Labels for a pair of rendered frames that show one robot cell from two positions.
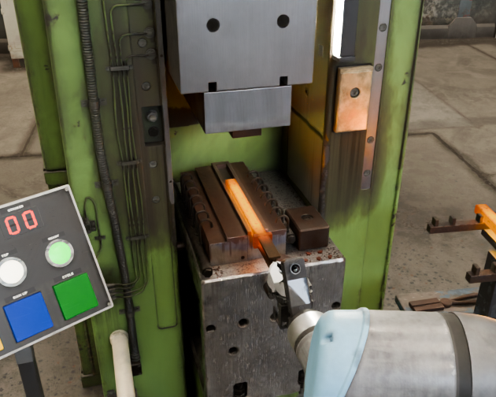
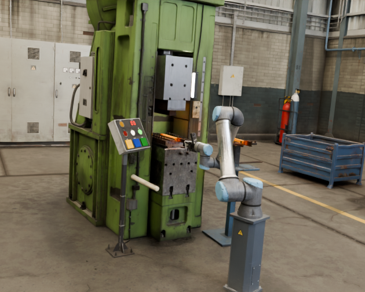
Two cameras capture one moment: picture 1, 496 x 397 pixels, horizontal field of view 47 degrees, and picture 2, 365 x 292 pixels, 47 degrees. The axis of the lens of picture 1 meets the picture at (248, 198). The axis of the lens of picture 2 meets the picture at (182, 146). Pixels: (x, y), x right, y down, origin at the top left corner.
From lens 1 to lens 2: 2.86 m
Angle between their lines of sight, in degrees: 26
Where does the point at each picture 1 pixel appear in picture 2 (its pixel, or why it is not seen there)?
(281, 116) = (183, 108)
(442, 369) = (230, 109)
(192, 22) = (167, 83)
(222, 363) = (167, 178)
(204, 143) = not seen: hidden behind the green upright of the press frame
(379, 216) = not seen: hidden behind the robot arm
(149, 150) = (148, 117)
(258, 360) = (176, 178)
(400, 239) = not seen: hidden behind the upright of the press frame
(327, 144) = (189, 121)
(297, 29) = (187, 87)
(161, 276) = (146, 157)
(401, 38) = (205, 95)
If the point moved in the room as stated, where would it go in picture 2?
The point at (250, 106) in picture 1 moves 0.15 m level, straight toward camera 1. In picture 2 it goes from (177, 104) to (182, 105)
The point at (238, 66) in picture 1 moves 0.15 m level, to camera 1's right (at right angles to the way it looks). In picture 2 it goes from (175, 94) to (190, 95)
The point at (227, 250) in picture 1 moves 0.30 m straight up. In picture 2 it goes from (169, 143) to (171, 112)
